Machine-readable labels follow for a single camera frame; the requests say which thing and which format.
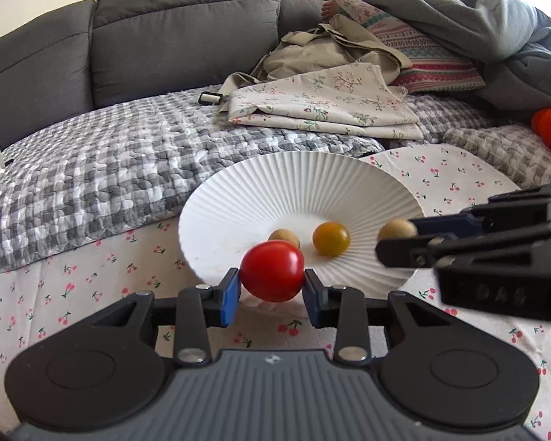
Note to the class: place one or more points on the small beige round fruit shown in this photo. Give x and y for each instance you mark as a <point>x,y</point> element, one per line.
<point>285,236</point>
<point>396,228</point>

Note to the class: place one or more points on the grey sofa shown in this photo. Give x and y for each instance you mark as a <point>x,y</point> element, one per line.
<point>179,32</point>

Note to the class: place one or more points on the grey checkered blanket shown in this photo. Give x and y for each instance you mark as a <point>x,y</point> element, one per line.
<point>96,179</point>

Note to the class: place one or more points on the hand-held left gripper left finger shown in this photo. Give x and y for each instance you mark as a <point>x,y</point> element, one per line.
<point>231,301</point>

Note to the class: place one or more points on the red tomato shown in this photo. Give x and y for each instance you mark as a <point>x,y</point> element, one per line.
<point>272,272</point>

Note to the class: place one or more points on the black and white buckle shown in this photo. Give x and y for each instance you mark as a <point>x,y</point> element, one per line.
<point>210,98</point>

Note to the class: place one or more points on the beige canvas bag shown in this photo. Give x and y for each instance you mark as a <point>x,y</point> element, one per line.
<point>312,50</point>

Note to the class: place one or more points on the white ribbed plate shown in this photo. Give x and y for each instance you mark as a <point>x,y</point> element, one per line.
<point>303,188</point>

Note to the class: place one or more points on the beige checkered blanket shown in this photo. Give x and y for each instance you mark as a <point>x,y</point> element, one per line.
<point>509,151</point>

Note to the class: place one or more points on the folded floral cloth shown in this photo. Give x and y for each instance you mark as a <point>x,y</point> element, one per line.
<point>330,101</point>

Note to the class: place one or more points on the yellow cherry tomato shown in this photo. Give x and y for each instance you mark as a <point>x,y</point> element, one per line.
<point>331,239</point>

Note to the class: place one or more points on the cherry print cloth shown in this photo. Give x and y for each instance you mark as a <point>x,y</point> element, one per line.
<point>441,179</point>

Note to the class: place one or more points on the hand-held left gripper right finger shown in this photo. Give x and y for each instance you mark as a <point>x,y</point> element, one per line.
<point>312,303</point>

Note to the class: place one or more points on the striped patterned pillow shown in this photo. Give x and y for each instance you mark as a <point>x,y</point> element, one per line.
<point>422,59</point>

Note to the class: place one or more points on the grey-green blanket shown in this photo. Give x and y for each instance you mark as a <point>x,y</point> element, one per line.
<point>486,23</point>

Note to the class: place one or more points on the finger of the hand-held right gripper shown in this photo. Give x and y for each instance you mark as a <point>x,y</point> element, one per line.
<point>445,226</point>
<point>404,250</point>

